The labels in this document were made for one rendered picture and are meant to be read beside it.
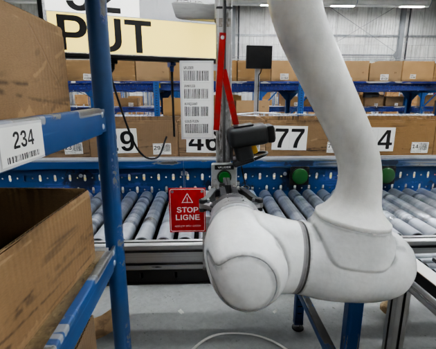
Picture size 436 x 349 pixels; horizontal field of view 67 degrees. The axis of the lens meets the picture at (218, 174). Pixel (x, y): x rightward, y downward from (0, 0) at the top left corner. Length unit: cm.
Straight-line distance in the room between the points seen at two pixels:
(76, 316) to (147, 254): 62
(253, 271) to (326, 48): 27
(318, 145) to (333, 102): 115
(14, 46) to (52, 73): 8
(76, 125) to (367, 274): 39
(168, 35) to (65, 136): 66
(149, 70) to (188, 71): 521
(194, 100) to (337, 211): 53
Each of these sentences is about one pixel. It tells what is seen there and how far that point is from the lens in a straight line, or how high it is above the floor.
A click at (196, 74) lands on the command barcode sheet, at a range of 88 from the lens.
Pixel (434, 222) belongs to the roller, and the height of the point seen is 74.
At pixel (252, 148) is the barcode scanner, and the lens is 86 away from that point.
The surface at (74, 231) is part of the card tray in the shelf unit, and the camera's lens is 44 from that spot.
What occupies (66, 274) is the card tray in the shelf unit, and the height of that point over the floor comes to 96.
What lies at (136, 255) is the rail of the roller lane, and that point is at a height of 71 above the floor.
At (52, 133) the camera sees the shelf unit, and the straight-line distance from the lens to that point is 33.
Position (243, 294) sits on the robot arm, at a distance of 40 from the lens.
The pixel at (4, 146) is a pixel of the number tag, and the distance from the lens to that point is 26.
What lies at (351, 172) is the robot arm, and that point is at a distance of 46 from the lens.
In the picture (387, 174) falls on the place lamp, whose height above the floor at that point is 82.
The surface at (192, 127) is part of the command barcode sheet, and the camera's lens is 88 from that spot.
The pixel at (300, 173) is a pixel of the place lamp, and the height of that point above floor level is 82.
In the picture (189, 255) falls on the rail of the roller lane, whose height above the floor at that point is 71.
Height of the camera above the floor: 116
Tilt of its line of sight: 14 degrees down
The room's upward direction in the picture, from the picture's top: straight up
